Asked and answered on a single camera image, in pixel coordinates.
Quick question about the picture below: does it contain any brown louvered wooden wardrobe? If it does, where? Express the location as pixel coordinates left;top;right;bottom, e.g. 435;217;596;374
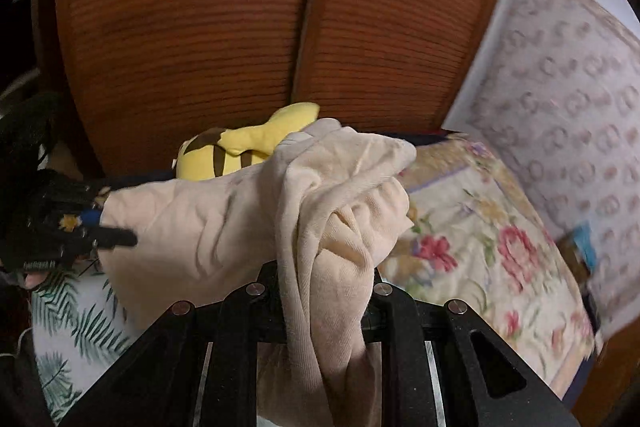
32;0;497;176

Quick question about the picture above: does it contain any beige knit garment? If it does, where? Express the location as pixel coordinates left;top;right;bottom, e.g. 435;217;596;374
99;118;416;426

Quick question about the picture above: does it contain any floral blanket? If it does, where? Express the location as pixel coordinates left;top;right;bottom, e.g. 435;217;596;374
378;136;594;397

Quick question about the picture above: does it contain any person's left hand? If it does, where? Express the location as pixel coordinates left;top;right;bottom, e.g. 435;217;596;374
24;272;49;289

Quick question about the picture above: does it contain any green leaf print bedsheet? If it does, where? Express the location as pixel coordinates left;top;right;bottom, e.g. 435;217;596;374
32;259;140;425

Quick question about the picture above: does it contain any blue item by curtain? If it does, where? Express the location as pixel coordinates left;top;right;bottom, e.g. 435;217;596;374
570;222;597;273

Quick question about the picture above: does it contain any patterned lace wall curtain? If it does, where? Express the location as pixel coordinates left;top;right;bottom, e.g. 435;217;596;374
450;0;639;338

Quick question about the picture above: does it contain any yellow plush toy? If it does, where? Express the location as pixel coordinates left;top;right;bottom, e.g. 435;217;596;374
174;102;320;181

